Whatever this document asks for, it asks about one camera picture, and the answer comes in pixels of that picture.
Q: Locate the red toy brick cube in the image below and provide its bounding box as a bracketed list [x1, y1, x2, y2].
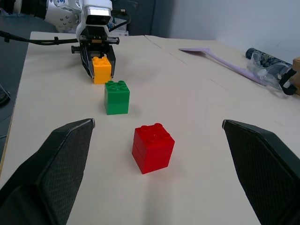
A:
[131, 122, 175, 175]

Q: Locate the dark blue patterned roll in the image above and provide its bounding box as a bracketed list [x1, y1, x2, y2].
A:
[245, 47, 293, 69]

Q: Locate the yellow toy brick cube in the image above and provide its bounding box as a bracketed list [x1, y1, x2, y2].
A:
[91, 56, 112, 85]

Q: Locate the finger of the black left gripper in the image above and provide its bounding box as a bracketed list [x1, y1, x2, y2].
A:
[80, 52, 95, 79]
[107, 45, 117, 79]

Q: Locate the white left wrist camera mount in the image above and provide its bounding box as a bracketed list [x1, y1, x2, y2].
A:
[75, 0, 113, 39]

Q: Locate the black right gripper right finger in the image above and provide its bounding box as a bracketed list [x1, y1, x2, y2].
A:
[221, 119, 300, 225]

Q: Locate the dark grey cabinet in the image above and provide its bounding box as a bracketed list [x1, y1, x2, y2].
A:
[110, 0, 174, 38]

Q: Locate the purple plastic scoop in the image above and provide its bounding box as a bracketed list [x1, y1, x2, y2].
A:
[178, 47, 268, 86]

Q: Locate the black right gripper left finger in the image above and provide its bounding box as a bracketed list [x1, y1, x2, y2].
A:
[0, 118, 96, 225]

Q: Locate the black strap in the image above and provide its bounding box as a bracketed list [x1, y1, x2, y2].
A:
[278, 67, 298, 96]

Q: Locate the clear plastic bag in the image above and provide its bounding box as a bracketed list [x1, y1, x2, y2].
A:
[247, 52, 294, 91]

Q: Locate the brown cardboard box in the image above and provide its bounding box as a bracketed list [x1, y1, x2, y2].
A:
[290, 57, 300, 96]

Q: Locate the green toy brick cube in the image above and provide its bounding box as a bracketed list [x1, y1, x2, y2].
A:
[104, 80, 130, 116]

